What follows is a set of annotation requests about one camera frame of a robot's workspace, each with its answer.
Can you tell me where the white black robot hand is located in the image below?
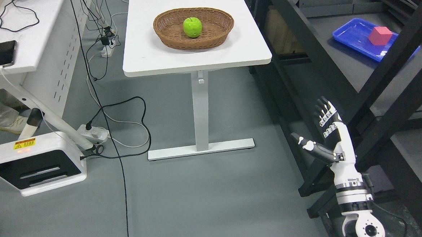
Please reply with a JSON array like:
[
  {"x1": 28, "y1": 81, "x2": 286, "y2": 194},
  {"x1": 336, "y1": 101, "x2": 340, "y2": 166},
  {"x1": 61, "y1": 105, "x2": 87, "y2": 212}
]
[{"x1": 291, "y1": 97, "x2": 363, "y2": 189}]

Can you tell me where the green apple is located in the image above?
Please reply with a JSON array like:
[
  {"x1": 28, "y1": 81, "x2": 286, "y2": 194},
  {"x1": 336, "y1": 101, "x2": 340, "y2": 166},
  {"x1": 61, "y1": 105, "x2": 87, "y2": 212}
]
[{"x1": 183, "y1": 17, "x2": 202, "y2": 39}]

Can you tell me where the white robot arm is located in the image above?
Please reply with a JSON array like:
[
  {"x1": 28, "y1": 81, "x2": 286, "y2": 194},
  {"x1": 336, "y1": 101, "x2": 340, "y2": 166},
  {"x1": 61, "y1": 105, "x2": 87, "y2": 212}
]
[{"x1": 336, "y1": 179, "x2": 386, "y2": 237}]

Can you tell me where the black metal shelf rack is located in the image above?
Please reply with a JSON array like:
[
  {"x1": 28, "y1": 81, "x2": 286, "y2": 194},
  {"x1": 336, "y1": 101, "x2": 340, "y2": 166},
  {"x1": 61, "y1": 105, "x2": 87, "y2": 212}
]
[{"x1": 244, "y1": 0, "x2": 422, "y2": 237}]

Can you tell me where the blue plastic tray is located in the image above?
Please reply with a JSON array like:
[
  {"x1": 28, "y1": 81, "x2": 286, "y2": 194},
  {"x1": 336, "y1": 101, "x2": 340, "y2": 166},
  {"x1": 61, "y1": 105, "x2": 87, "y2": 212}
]
[{"x1": 332, "y1": 18, "x2": 399, "y2": 62}]

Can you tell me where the red cube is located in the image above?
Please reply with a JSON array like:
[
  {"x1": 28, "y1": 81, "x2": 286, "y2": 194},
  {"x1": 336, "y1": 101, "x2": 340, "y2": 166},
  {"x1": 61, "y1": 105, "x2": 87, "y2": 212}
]
[{"x1": 368, "y1": 26, "x2": 393, "y2": 46}]

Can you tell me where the white table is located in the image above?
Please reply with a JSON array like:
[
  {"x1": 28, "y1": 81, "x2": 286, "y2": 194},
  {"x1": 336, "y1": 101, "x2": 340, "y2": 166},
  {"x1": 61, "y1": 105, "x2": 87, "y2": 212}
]
[{"x1": 123, "y1": 0, "x2": 272, "y2": 161}]

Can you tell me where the brown wicker basket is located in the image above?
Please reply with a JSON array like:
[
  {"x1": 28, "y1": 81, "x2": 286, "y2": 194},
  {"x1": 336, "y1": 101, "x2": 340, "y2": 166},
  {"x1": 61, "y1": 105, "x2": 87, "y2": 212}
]
[{"x1": 153, "y1": 7, "x2": 234, "y2": 50}]

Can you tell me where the white power strip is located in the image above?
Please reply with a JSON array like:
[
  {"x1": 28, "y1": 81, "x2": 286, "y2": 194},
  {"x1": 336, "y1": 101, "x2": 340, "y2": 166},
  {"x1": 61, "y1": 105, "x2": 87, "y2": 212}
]
[
  {"x1": 100, "y1": 38, "x2": 117, "y2": 58},
  {"x1": 77, "y1": 124, "x2": 109, "y2": 144}
]

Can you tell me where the white black floor device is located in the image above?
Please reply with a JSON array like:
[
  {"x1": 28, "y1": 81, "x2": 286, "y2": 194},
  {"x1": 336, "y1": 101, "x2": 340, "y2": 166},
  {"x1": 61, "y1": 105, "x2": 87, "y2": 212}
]
[{"x1": 0, "y1": 106, "x2": 91, "y2": 200}]

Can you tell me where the white side desk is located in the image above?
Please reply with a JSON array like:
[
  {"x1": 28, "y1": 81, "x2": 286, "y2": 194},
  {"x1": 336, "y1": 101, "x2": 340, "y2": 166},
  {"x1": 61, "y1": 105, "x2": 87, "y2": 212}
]
[{"x1": 0, "y1": 0, "x2": 94, "y2": 150}]

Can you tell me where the white shoe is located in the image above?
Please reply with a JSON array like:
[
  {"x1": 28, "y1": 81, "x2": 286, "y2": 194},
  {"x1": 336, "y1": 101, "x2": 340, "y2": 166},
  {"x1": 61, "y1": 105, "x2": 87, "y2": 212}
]
[{"x1": 0, "y1": 116, "x2": 27, "y2": 135}]

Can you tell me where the black smartphone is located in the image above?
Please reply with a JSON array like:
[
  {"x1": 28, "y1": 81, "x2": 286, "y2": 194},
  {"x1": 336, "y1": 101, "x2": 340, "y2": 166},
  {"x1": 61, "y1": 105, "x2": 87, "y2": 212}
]
[{"x1": 0, "y1": 40, "x2": 17, "y2": 68}]

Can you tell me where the black floor cable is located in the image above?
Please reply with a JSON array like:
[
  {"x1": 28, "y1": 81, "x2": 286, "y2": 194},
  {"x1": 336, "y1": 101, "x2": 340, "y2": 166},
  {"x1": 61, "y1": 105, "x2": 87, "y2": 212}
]
[{"x1": 21, "y1": 0, "x2": 159, "y2": 237}]

